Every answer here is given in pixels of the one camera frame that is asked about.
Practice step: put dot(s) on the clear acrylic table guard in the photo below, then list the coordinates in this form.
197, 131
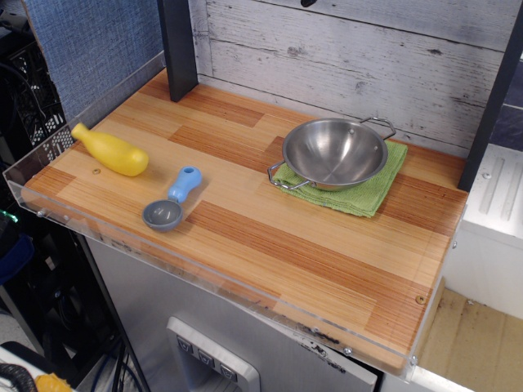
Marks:
364, 286

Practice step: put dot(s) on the yellow toy squash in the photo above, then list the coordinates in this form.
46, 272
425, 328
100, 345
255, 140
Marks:
112, 152

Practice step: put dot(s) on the dark support post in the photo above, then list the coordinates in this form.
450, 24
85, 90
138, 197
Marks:
178, 45
506, 71

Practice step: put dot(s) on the dark right support post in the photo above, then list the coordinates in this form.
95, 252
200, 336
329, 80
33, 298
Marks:
506, 71

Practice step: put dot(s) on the toy fridge dispenser panel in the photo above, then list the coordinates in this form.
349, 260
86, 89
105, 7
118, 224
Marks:
207, 365

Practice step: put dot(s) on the steel pot with handles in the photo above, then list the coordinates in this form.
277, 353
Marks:
334, 154

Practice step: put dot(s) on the yellow object bottom left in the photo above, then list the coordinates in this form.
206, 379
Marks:
51, 383

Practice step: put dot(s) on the black plastic crate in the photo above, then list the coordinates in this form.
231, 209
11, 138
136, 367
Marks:
33, 104

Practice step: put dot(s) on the dark left support post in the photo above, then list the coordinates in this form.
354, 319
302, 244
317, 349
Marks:
178, 45

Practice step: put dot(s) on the green cloth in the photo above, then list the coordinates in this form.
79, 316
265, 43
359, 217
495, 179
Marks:
364, 199

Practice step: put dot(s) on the blue grey toy scoop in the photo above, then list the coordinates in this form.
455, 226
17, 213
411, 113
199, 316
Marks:
165, 214

